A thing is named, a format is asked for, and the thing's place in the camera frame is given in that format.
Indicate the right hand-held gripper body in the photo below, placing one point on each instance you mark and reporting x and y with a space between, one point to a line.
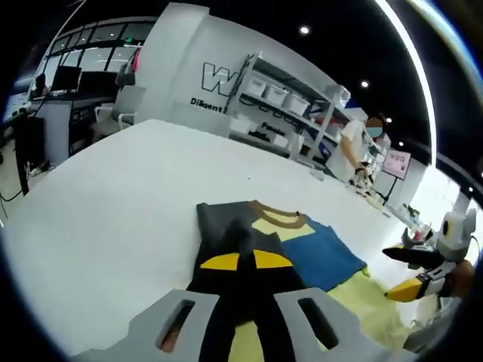
456 237

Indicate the small grey cloth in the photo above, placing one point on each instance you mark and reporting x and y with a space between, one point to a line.
317 175

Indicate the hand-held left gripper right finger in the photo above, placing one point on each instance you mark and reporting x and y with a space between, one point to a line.
320 332

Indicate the white storage bin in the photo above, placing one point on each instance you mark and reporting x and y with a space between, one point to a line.
259 86
299 103
276 94

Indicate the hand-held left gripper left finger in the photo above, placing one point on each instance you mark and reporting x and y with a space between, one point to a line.
162 332

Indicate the white office chair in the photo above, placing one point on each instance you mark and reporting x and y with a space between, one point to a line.
128 102

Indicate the pink display screen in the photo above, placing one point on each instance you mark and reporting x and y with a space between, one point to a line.
396 164

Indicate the grey metal shelf rack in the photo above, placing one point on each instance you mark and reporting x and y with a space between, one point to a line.
271 109

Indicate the grey workstation desk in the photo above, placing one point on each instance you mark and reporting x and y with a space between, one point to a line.
56 124

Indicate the person's right hand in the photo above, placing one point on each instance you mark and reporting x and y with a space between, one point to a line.
462 279

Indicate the black cabinet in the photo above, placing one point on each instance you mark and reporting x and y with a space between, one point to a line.
32 151

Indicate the yellow blue grey garment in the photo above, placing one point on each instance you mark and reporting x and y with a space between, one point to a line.
320 260

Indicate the black computer monitor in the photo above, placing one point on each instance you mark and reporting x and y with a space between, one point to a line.
66 79
98 83

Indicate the grey hanging bag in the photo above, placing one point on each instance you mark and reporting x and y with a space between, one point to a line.
126 73

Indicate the white chair back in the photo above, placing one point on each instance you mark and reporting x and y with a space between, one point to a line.
296 146

